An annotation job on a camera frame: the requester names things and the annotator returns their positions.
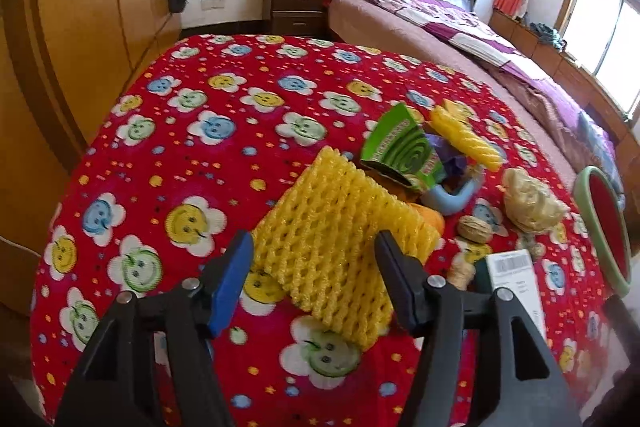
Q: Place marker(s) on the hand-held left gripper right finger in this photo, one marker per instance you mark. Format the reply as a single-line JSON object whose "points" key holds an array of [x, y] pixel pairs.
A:
{"points": [[400, 287]]}

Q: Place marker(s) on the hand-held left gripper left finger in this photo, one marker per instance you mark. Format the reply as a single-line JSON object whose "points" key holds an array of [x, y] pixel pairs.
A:
{"points": [[231, 287]]}

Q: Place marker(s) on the orange packet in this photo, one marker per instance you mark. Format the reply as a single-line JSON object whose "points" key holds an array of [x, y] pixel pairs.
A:
{"points": [[432, 221]]}

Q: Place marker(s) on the large yellow foam fruit net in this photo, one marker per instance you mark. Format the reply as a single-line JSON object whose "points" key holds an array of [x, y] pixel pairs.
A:
{"points": [[330, 237]]}

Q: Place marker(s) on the blue curved plastic pipe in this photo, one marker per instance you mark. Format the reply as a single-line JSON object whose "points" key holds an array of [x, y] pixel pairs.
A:
{"points": [[450, 202]]}

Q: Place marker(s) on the small yellow foam fruit net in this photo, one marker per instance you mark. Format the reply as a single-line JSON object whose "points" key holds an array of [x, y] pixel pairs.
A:
{"points": [[465, 137]]}

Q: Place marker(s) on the red bin with green rim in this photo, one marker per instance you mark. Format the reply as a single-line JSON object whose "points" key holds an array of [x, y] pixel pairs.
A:
{"points": [[607, 217]]}

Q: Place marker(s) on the peanut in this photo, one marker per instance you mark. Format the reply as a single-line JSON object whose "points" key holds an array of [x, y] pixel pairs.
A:
{"points": [[460, 274]]}

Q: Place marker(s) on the walnut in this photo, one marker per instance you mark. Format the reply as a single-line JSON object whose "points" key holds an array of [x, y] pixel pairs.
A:
{"points": [[475, 229], [535, 249]]}

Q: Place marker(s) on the dark box with white label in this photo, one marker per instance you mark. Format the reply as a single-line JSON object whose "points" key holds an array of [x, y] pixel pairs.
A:
{"points": [[515, 277]]}

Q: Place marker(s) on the purple wrapper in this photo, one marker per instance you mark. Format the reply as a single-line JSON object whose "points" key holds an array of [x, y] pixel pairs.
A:
{"points": [[447, 157]]}

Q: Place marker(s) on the green printed carton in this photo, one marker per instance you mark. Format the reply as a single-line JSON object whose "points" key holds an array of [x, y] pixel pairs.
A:
{"points": [[395, 147]]}

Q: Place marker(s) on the crumpled beige plastic bag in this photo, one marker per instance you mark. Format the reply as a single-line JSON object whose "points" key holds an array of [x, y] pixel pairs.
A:
{"points": [[530, 202]]}

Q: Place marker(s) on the red flower printed blanket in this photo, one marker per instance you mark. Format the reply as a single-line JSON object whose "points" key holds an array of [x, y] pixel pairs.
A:
{"points": [[150, 147]]}

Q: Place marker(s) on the pink ruffled bedspread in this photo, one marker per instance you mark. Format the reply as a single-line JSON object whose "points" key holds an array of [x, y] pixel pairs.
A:
{"points": [[540, 107]]}

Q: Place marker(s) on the blue plaid cloth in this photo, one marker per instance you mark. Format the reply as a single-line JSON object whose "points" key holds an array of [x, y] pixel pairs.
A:
{"points": [[597, 142]]}

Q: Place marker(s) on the bed with pink sheet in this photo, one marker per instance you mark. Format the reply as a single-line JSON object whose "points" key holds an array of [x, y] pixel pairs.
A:
{"points": [[380, 32]]}

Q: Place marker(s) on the bed with purple bedding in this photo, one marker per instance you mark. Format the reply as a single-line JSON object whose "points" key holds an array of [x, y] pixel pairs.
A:
{"points": [[450, 22]]}

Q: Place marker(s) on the wooden window cabinets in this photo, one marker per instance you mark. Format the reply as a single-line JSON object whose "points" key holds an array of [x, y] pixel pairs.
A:
{"points": [[550, 62]]}

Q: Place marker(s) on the dark wooden nightstand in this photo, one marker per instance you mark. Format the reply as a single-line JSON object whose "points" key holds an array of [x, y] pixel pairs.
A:
{"points": [[295, 7]]}

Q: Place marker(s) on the pile of clothes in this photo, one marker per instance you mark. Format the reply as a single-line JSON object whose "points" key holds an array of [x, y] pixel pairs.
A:
{"points": [[547, 37]]}

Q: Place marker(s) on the wooden wardrobe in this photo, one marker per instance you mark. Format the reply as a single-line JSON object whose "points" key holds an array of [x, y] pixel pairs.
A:
{"points": [[75, 32]]}

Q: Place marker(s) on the window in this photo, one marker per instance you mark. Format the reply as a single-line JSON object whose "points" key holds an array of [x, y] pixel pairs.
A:
{"points": [[605, 27]]}

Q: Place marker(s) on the white wall socket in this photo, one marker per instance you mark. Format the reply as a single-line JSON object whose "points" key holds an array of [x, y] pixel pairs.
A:
{"points": [[212, 3]]}

